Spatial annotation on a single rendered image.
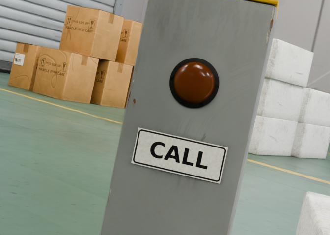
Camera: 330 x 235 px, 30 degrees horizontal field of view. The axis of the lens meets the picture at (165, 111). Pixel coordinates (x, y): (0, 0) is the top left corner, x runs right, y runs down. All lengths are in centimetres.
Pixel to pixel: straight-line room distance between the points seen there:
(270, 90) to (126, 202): 257
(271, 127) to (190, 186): 262
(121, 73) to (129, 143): 382
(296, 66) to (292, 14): 321
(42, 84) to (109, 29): 56
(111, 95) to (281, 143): 144
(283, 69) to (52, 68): 159
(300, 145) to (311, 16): 306
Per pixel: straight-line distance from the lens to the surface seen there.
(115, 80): 413
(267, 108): 291
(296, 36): 619
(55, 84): 390
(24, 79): 416
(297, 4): 626
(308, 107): 325
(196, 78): 33
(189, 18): 34
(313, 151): 341
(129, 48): 422
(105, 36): 400
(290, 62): 301
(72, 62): 384
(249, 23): 33
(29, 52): 416
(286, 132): 312
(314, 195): 61
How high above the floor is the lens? 26
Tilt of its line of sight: 3 degrees down
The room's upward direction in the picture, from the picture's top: 12 degrees clockwise
